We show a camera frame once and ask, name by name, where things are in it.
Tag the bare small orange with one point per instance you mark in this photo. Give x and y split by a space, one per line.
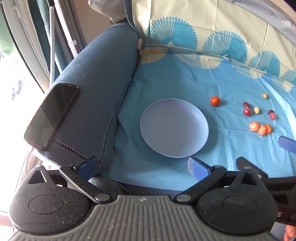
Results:
269 129
215 101

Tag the plastic-wrapped red fruit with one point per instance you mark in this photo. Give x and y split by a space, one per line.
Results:
247 112

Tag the white pole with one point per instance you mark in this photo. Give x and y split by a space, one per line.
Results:
67 27

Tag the pink red candy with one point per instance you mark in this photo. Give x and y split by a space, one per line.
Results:
273 116

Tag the plastic-wrapped small orange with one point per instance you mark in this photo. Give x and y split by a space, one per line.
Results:
254 126
262 130

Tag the blue fan-print cloth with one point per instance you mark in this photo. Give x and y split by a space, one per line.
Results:
208 69

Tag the window frame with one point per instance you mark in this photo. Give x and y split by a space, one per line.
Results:
20 46

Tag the dark teal curtain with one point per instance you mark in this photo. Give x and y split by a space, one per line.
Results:
46 34

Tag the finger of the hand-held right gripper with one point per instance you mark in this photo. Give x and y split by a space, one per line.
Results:
288 144
252 165

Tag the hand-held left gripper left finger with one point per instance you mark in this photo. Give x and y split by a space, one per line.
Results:
86 168

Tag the pale blue round plate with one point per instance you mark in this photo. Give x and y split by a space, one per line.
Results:
174 128

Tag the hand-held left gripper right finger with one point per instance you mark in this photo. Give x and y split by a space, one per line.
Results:
198 169

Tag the black smartphone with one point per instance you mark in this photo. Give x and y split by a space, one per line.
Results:
50 115

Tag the person's right hand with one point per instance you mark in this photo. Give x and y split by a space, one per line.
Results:
291 233

